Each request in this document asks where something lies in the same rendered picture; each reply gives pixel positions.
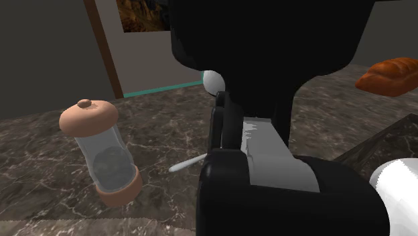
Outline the clear grinder with peach caps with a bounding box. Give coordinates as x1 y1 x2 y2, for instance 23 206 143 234
58 99 143 208

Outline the marble patterned robot stand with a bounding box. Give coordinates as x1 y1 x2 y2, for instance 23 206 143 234
332 113 418 181

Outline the brown bread loaf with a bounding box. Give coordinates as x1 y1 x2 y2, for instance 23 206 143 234
354 57 418 98

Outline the white utensil handle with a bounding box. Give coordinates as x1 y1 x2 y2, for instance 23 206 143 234
167 153 208 174

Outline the brown landscape wall picture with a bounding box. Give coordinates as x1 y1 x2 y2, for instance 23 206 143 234
115 0 171 34

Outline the brown door frame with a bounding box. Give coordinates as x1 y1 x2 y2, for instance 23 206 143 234
82 0 125 100

